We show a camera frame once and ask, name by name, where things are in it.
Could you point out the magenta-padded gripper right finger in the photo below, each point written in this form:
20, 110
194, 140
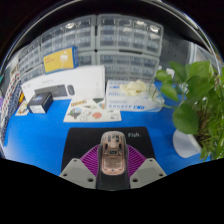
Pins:
148, 172

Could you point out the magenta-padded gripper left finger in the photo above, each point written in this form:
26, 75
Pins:
78, 173

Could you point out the transparent pink computer mouse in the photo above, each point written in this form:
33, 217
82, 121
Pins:
114, 160

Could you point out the black mouse pad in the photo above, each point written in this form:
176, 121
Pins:
80, 140

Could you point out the animal sticker sheet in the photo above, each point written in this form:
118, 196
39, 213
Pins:
90, 111

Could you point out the green potted plant white pot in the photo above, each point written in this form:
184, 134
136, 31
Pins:
186, 120

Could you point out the white blue glove box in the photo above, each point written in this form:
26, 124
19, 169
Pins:
133, 100

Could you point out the small black box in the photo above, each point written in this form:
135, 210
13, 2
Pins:
40, 103

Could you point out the long white keyboard box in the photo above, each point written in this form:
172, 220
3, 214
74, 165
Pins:
83, 80

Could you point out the red blue checkered cloth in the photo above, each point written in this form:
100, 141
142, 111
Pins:
9, 100

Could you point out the yellow and blue box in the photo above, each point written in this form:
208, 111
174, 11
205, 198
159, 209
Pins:
60, 60

